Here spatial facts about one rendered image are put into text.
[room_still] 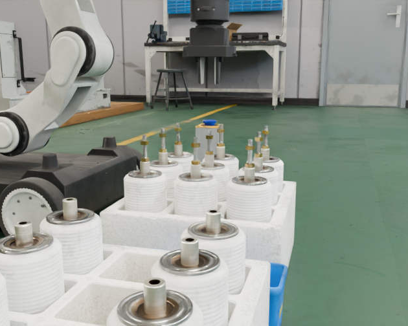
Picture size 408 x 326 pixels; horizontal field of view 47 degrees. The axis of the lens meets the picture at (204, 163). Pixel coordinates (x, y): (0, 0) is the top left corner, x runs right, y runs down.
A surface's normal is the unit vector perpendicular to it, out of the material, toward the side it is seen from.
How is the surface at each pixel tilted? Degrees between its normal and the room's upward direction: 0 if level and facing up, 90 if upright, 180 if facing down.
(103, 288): 90
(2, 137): 90
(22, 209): 90
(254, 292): 0
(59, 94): 113
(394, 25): 90
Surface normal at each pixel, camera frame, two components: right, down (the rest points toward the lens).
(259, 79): -0.29, 0.19
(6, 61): 0.96, 0.06
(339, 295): 0.00, -0.98
